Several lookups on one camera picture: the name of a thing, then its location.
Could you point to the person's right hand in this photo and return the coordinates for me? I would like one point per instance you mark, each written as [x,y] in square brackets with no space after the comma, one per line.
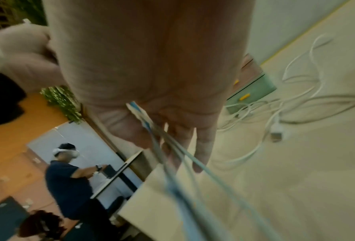
[153,58]

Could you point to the hanging green plant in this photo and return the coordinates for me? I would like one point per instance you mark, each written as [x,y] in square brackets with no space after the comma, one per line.
[64,101]

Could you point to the pink green drawer box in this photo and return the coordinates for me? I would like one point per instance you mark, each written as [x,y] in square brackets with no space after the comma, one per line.
[254,91]

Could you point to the person's left hand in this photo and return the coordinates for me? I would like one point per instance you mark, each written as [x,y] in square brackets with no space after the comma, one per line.
[31,51]

